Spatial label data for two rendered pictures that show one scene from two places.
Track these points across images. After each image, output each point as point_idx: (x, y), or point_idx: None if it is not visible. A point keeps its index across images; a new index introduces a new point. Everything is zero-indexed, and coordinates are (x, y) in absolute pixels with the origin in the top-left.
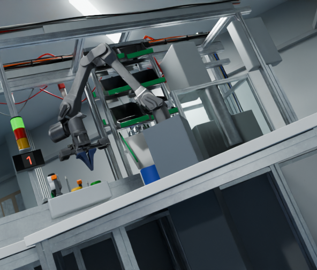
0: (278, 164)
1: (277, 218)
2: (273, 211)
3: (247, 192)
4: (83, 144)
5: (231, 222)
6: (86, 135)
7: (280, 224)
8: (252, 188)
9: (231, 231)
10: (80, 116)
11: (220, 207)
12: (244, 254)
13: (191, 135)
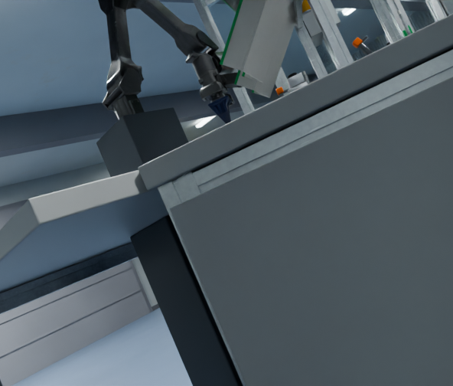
0: (167, 210)
1: (386, 332)
2: (373, 303)
3: (440, 148)
4: (207, 99)
5: (177, 294)
6: (203, 86)
7: (395, 358)
8: (390, 161)
9: (162, 308)
10: (190, 62)
11: (146, 276)
12: (193, 341)
13: (121, 158)
